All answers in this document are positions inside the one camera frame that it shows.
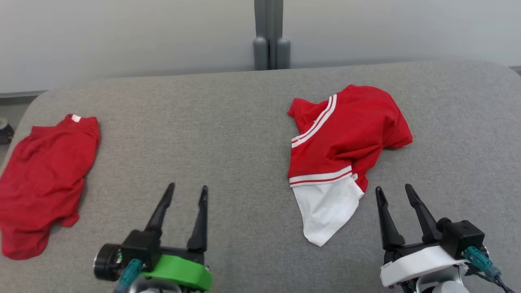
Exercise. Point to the red and white t-shirt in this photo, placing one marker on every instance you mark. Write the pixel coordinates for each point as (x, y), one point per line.
(342, 138)

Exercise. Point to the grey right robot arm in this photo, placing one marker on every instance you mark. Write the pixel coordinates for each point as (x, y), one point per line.
(443, 285)

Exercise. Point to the dark grey floor object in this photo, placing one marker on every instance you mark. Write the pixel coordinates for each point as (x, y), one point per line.
(5, 132)

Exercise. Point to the black round left wrist camera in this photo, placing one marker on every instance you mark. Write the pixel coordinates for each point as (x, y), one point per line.
(106, 262)

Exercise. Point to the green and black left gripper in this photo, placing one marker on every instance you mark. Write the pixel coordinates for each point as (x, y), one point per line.
(175, 270)

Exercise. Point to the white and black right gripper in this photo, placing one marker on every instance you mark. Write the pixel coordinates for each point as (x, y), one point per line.
(419, 262)

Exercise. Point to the black boxy right wrist camera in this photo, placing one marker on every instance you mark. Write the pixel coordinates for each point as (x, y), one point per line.
(462, 236)

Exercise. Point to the grey metal wall post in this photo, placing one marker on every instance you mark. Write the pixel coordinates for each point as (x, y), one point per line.
(270, 36)

